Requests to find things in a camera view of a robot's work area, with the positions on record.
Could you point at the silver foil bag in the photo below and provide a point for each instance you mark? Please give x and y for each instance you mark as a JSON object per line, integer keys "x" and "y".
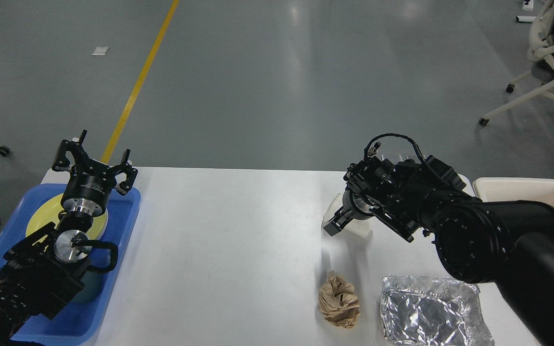
{"x": 432, "y": 311}

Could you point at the crushed white paper cup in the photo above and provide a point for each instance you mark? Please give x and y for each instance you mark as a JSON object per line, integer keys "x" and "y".
{"x": 357, "y": 227}

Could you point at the blue plastic tray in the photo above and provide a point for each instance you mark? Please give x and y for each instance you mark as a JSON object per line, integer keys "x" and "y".
{"x": 76, "y": 324}

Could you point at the crumpled brown paper ball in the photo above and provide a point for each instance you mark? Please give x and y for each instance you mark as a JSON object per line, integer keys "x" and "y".
{"x": 338, "y": 302}

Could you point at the white plastic bin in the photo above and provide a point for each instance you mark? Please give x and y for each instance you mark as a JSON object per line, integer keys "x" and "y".
{"x": 493, "y": 189}

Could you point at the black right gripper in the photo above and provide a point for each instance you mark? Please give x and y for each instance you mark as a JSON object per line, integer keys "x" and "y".
{"x": 354, "y": 208}

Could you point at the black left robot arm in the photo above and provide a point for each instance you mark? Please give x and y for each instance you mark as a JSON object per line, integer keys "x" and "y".
{"x": 44, "y": 271}

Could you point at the yellow plastic plate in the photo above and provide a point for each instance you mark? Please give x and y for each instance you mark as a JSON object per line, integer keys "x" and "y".
{"x": 49, "y": 211}

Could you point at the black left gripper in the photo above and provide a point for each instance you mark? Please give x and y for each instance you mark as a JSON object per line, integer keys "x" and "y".
{"x": 89, "y": 187}

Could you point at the office chair with castors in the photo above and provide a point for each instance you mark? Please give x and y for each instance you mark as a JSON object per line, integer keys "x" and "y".
{"x": 541, "y": 54}

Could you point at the clear floor plate left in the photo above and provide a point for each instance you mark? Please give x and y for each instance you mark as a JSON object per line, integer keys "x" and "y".
{"x": 394, "y": 158}

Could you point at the pale green plate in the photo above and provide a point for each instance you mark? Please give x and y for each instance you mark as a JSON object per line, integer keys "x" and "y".
{"x": 103, "y": 221}

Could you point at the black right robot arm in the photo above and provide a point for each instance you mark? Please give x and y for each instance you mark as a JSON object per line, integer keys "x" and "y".
{"x": 509, "y": 243}

